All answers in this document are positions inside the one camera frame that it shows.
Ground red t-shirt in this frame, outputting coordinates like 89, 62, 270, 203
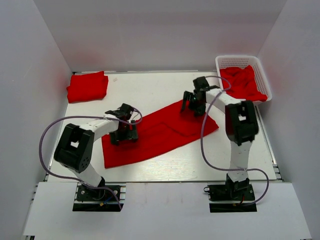
101, 100, 204, 169
66, 71, 109, 104

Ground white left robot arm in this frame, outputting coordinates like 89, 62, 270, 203
53, 117, 138, 189

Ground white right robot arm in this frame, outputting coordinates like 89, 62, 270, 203
180, 87, 259, 196

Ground red t-shirts in basket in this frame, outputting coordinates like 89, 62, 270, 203
220, 65, 268, 102

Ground white plastic basket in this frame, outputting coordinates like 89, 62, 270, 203
215, 55, 272, 102

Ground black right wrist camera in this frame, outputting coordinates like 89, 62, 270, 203
192, 76, 211, 94

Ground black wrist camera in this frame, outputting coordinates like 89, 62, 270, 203
192, 76, 211, 94
117, 103, 134, 121

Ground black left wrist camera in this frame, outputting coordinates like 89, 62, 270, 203
117, 103, 134, 121

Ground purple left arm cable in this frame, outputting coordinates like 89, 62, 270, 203
39, 106, 143, 211

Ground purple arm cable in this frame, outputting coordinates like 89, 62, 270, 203
200, 75, 270, 206
39, 106, 143, 211

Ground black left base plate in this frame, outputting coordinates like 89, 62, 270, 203
72, 184, 126, 213

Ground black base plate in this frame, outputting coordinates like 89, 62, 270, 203
72, 184, 126, 213
203, 184, 257, 213

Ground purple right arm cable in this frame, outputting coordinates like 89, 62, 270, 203
200, 75, 270, 206

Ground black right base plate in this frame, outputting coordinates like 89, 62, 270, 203
203, 184, 257, 213

